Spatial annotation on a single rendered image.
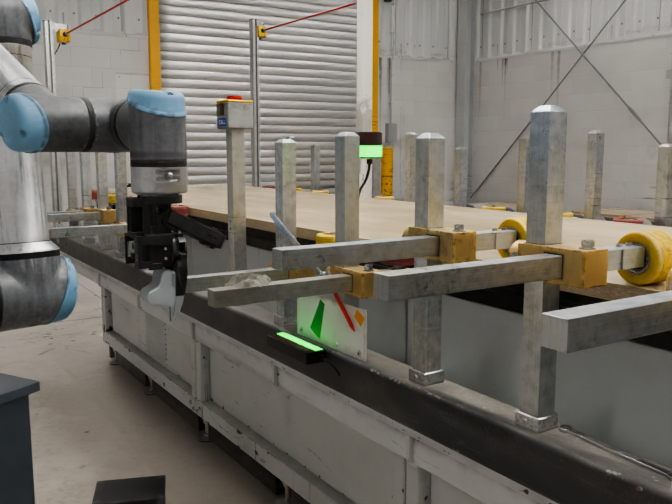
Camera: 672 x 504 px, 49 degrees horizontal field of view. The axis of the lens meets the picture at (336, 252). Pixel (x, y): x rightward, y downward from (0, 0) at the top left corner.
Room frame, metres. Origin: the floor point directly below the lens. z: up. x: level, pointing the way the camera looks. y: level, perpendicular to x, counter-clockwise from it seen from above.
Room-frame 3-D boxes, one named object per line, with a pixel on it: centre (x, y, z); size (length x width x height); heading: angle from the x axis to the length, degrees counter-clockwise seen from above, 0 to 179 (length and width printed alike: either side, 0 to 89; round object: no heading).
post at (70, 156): (3.34, 1.20, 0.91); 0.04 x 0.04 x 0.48; 33
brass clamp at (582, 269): (1.01, -0.31, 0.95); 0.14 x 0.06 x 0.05; 33
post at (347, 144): (1.45, -0.02, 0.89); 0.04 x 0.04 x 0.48; 33
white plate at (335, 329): (1.46, 0.01, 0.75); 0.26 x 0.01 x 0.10; 33
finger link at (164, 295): (1.19, 0.28, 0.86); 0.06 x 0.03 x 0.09; 123
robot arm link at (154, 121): (1.20, 0.29, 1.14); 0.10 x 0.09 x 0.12; 44
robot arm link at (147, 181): (1.20, 0.29, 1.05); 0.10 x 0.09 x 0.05; 33
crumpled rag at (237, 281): (1.29, 0.15, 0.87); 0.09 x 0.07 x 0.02; 123
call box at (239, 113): (1.88, 0.25, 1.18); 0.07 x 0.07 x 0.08; 33
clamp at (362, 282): (1.43, -0.04, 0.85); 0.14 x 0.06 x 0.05; 33
